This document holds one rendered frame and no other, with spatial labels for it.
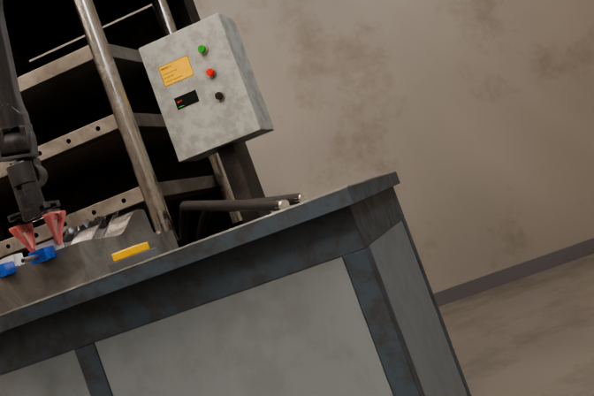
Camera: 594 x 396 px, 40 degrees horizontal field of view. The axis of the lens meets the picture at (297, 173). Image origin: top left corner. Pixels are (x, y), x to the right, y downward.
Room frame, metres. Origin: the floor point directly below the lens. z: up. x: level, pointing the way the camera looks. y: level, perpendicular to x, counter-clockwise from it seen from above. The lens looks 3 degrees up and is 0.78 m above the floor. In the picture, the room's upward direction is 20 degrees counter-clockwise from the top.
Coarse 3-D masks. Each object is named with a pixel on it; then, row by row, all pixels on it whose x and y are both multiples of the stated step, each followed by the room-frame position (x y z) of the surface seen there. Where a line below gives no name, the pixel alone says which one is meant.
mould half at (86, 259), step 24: (120, 216) 2.11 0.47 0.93; (144, 216) 2.13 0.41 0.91; (72, 240) 2.09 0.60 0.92; (96, 240) 1.86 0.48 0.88; (120, 240) 1.97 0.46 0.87; (144, 240) 2.08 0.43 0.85; (168, 240) 2.22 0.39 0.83; (24, 264) 1.82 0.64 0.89; (48, 264) 1.80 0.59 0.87; (72, 264) 1.79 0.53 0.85; (96, 264) 1.83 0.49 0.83; (0, 288) 1.84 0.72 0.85; (24, 288) 1.82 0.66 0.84; (48, 288) 1.81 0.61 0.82; (0, 312) 1.84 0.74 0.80
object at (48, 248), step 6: (48, 240) 1.81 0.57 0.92; (54, 240) 1.81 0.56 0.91; (36, 246) 1.82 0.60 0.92; (42, 246) 1.81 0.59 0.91; (48, 246) 1.81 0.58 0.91; (54, 246) 1.81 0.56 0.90; (60, 246) 1.82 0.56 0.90; (36, 252) 1.77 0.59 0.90; (42, 252) 1.77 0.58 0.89; (48, 252) 1.78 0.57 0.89; (54, 252) 1.80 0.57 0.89; (24, 258) 1.72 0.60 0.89; (30, 258) 1.74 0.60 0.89; (36, 258) 1.76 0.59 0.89; (42, 258) 1.77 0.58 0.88; (48, 258) 1.77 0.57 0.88
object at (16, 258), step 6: (6, 258) 1.84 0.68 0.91; (12, 258) 1.83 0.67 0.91; (18, 258) 1.84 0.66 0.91; (0, 264) 1.80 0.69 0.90; (6, 264) 1.80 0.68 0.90; (12, 264) 1.82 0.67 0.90; (18, 264) 1.84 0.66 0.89; (0, 270) 1.80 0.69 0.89; (6, 270) 1.80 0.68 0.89; (12, 270) 1.82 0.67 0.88; (0, 276) 1.80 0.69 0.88; (6, 276) 1.83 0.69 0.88
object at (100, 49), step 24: (72, 0) 2.55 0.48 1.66; (96, 24) 2.54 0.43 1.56; (168, 24) 3.19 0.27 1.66; (96, 48) 2.53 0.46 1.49; (120, 96) 2.54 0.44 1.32; (120, 120) 2.54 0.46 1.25; (144, 144) 2.57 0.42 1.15; (144, 168) 2.53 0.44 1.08; (216, 168) 3.19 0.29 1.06; (144, 192) 2.54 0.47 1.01; (168, 216) 2.55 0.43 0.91; (240, 216) 3.20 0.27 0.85
